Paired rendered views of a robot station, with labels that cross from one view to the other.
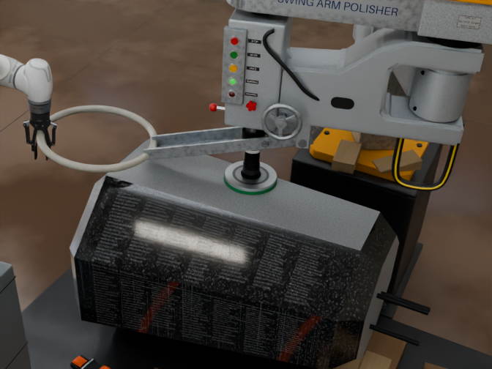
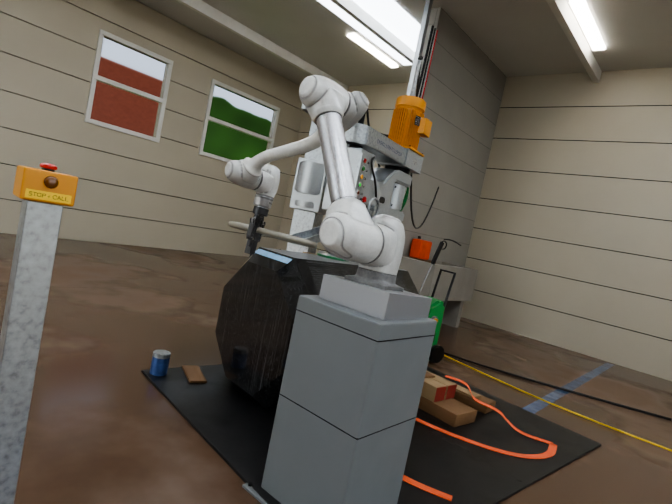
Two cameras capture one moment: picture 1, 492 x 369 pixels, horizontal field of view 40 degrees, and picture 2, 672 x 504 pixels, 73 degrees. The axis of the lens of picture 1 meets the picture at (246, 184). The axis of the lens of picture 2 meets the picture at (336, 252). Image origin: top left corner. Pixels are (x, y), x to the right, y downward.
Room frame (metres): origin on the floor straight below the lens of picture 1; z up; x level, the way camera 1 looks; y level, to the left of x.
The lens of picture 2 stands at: (1.12, 2.75, 1.09)
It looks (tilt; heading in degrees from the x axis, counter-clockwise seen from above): 3 degrees down; 293
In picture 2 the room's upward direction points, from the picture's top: 12 degrees clockwise
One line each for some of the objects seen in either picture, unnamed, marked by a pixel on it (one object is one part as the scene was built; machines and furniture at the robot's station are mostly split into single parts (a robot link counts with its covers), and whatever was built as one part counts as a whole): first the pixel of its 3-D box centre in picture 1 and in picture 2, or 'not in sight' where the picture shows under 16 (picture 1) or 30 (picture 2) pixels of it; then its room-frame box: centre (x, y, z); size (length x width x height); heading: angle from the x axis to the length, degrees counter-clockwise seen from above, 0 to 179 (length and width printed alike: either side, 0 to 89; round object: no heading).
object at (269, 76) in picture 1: (279, 72); (354, 186); (2.30, -0.10, 1.37); 0.36 x 0.22 x 0.45; 81
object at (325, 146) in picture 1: (372, 142); not in sight; (2.86, -0.60, 0.76); 0.49 x 0.49 x 0.05; 66
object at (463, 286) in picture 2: not in sight; (431, 293); (2.28, -3.50, 0.43); 1.30 x 0.62 x 0.86; 73
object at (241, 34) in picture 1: (233, 66); (359, 176); (2.21, 0.07, 1.42); 0.08 x 0.03 x 0.28; 81
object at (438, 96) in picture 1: (440, 86); (391, 196); (2.22, -0.67, 1.39); 0.19 x 0.19 x 0.20
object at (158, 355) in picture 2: not in sight; (160, 362); (2.98, 0.67, 0.08); 0.10 x 0.10 x 0.13
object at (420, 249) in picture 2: not in sight; (422, 249); (2.52, -3.44, 1.00); 0.50 x 0.22 x 0.33; 73
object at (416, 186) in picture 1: (424, 155); not in sight; (2.22, -0.67, 1.10); 0.23 x 0.03 x 0.32; 81
